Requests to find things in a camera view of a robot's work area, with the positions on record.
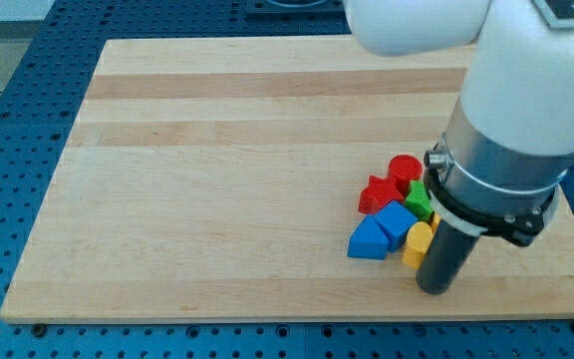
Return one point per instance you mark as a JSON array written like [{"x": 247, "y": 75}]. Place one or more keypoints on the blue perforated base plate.
[{"x": 39, "y": 99}]

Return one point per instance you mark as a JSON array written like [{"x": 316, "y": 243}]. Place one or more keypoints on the yellow heart block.
[{"x": 418, "y": 241}]

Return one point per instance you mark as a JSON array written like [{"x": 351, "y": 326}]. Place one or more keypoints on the blue cube block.
[{"x": 395, "y": 222}]

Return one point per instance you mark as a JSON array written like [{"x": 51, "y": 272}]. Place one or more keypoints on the red star block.
[{"x": 378, "y": 193}]

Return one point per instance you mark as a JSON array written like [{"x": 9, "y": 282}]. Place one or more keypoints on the wooden board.
[{"x": 218, "y": 180}]

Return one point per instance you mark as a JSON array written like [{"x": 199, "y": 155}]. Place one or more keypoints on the black fiducial marker tag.
[{"x": 558, "y": 14}]

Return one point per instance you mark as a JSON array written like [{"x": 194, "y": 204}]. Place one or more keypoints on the green hexagon block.
[{"x": 418, "y": 202}]

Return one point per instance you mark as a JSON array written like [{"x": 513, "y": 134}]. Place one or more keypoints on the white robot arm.
[{"x": 497, "y": 167}]

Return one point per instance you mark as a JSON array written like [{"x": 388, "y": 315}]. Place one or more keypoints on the red cylinder block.
[{"x": 402, "y": 170}]

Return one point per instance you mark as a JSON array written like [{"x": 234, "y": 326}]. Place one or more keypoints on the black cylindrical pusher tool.
[{"x": 449, "y": 249}]

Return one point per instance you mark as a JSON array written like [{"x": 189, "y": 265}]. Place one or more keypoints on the yellow block behind pusher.
[{"x": 434, "y": 222}]

